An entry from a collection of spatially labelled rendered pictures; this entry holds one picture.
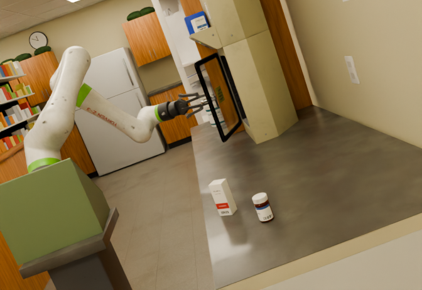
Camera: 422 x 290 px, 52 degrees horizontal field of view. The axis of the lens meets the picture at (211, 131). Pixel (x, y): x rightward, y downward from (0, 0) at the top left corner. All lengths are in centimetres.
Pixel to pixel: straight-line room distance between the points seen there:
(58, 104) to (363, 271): 120
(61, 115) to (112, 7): 598
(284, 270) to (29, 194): 99
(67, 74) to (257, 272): 120
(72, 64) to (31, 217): 65
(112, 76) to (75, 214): 533
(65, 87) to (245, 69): 77
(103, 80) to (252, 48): 511
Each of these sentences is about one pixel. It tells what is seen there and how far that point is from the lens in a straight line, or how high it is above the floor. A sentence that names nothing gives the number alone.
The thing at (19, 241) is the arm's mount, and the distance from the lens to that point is 175.
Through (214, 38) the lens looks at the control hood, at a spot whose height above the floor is 146.
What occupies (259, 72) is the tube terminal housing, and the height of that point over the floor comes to 125.
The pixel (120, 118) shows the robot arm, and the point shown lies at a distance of 210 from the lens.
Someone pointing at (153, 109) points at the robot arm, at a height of 123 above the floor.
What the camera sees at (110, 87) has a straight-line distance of 691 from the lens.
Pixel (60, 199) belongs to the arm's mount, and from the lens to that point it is 166.
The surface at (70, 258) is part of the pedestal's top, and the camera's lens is 168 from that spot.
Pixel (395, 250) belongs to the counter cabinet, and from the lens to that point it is 111.
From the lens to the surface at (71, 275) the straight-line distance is 178.
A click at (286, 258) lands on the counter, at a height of 94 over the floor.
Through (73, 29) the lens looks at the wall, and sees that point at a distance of 768.
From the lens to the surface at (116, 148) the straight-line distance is 705.
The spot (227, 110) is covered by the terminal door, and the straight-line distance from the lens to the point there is 214.
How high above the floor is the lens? 147
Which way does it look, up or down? 12 degrees down
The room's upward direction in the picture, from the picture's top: 20 degrees counter-clockwise
